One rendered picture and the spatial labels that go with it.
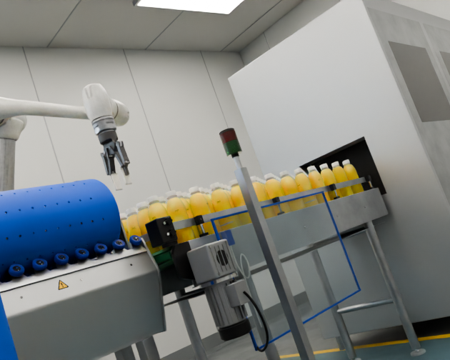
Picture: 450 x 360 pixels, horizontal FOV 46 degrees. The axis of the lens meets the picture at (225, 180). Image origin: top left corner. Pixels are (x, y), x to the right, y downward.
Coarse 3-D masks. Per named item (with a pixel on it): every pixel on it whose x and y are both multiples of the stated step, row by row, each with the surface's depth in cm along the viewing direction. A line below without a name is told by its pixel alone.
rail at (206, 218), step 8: (336, 184) 279; (344, 184) 285; (352, 184) 290; (304, 192) 256; (312, 192) 260; (280, 200) 240; (232, 208) 216; (240, 208) 219; (208, 216) 204; (216, 216) 207; (176, 224) 192; (184, 224) 194; (192, 224) 197
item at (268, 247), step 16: (240, 176) 201; (256, 208) 199; (256, 224) 198; (272, 240) 199; (272, 256) 196; (272, 272) 196; (288, 288) 195; (288, 304) 193; (288, 320) 194; (304, 336) 192; (304, 352) 191
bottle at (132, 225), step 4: (132, 212) 207; (136, 212) 208; (132, 216) 205; (136, 216) 206; (128, 220) 206; (132, 220) 205; (136, 220) 205; (128, 224) 205; (132, 224) 204; (136, 224) 204; (128, 228) 205; (132, 228) 204; (136, 228) 204; (132, 232) 204; (136, 232) 204; (140, 232) 204
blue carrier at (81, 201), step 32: (0, 192) 164; (32, 192) 168; (64, 192) 175; (96, 192) 182; (0, 224) 153; (32, 224) 160; (64, 224) 168; (96, 224) 177; (0, 256) 153; (32, 256) 161
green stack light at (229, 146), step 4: (232, 140) 202; (236, 140) 203; (224, 144) 203; (228, 144) 202; (232, 144) 202; (236, 144) 202; (224, 148) 203; (228, 148) 202; (232, 148) 201; (236, 148) 202; (240, 148) 203; (228, 152) 202; (232, 152) 201; (236, 152) 202; (240, 152) 204; (228, 156) 204
